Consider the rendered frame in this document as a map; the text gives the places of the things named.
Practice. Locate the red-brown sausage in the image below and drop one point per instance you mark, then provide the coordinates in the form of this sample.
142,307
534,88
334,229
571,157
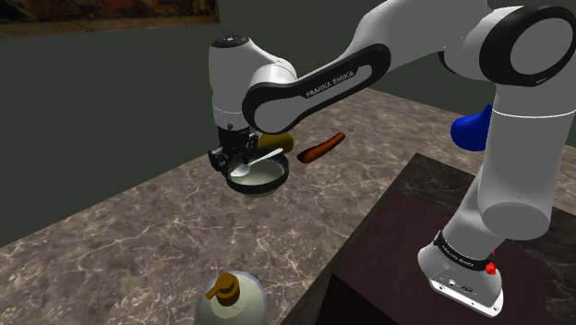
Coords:
320,148

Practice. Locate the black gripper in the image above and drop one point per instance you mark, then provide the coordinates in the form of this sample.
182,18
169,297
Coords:
234,143

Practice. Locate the white spoon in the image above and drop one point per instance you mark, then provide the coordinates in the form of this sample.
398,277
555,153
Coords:
256,161

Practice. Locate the pale bottle with brown pump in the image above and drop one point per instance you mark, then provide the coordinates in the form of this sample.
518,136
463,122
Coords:
231,299

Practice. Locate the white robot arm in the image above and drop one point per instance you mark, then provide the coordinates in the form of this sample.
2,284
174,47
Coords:
508,144

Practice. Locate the yellow-brown potato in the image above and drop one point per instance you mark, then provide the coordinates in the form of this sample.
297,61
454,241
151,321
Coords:
279,142

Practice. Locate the dark marbled robot stand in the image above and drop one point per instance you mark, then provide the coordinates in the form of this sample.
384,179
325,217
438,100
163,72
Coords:
405,252

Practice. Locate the black-rimmed white bowl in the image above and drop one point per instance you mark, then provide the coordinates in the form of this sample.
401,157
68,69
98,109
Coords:
263,176

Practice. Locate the blue rounded object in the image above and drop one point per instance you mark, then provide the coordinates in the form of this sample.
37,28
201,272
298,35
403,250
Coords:
470,130

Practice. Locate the framed wall picture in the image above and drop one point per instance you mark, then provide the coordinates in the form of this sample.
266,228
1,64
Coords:
103,11

